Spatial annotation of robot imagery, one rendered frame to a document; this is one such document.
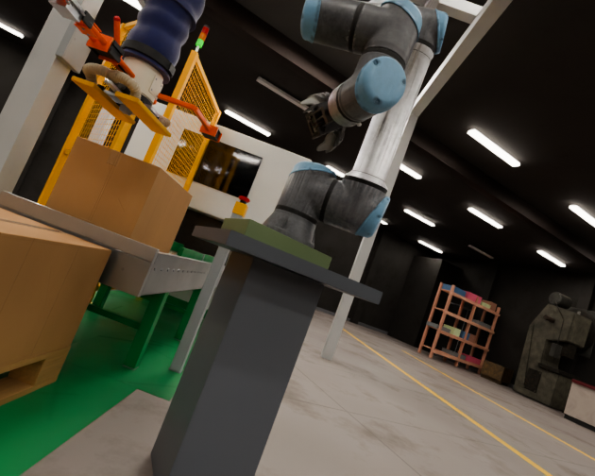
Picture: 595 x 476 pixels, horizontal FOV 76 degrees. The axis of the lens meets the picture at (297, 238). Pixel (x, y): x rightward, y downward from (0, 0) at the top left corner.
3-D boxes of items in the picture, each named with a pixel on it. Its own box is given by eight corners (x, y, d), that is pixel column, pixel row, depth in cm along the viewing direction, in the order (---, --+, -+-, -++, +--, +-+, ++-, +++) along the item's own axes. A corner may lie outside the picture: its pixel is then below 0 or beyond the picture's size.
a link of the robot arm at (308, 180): (280, 212, 136) (299, 168, 138) (325, 229, 132) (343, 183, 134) (271, 200, 121) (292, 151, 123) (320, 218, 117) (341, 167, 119)
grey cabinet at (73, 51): (72, 71, 254) (91, 32, 257) (79, 74, 254) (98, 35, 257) (54, 54, 234) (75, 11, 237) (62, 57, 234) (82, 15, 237)
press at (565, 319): (590, 423, 970) (621, 311, 1004) (561, 414, 914) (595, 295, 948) (530, 397, 1114) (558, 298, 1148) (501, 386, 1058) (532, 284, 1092)
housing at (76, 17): (61, 17, 121) (67, 5, 121) (80, 24, 120) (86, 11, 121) (46, 0, 114) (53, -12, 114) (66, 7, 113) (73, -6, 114)
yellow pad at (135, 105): (151, 131, 178) (155, 122, 179) (170, 138, 178) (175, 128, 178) (113, 94, 145) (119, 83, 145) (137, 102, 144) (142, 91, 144)
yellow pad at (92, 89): (115, 118, 180) (119, 109, 181) (134, 125, 179) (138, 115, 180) (70, 79, 146) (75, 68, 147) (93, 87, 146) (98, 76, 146)
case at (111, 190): (104, 233, 224) (130, 172, 228) (166, 258, 224) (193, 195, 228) (38, 218, 164) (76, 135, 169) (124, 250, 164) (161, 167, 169)
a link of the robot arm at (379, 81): (417, 68, 70) (399, 116, 69) (382, 90, 82) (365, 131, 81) (377, 41, 67) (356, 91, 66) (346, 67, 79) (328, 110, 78)
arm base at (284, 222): (295, 248, 138) (305, 224, 140) (322, 255, 122) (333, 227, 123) (250, 228, 130) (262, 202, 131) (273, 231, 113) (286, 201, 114)
